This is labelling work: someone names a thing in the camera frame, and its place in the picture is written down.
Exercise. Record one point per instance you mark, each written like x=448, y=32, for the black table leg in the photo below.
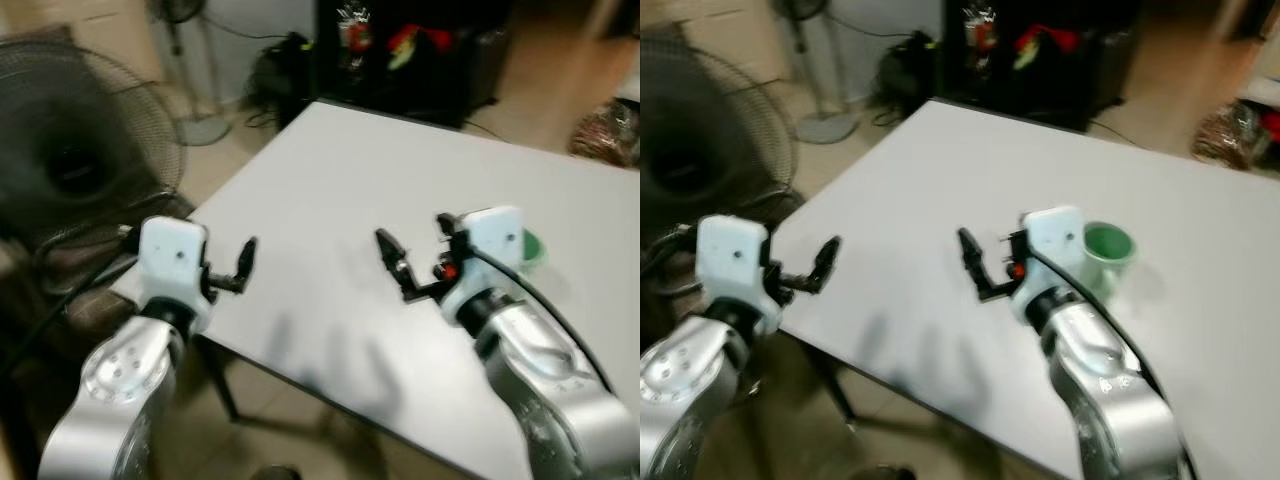
x=220, y=380
x=835, y=385

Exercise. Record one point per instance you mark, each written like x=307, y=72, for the red cloth item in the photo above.
x=425, y=38
x=1050, y=38

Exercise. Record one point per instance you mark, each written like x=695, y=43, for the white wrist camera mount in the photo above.
x=1055, y=250
x=730, y=260
x=170, y=255
x=490, y=255

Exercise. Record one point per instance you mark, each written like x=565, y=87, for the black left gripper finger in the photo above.
x=246, y=262
x=827, y=262

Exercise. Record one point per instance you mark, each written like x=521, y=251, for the black cabinet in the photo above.
x=440, y=85
x=1070, y=85

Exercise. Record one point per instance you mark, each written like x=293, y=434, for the black bag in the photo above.
x=282, y=80
x=908, y=75

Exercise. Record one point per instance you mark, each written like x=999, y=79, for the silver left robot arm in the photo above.
x=680, y=380
x=120, y=375

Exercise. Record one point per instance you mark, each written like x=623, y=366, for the large black floor fan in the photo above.
x=70, y=150
x=700, y=150

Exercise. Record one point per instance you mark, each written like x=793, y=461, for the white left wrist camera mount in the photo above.
x=170, y=255
x=730, y=260

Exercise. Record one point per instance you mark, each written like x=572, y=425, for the brown patterned basket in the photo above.
x=1228, y=138
x=605, y=135

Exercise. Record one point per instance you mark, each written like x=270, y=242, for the green plastic cup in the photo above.
x=533, y=250
x=1110, y=250

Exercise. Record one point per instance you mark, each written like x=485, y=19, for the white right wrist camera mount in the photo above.
x=1055, y=250
x=490, y=255

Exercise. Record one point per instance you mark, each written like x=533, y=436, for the grey pedestal fan stand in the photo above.
x=825, y=125
x=200, y=125

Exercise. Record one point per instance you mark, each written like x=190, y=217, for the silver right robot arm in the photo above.
x=560, y=400
x=1115, y=400

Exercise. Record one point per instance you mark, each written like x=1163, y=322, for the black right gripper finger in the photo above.
x=447, y=225
x=1021, y=238
x=972, y=260
x=392, y=262

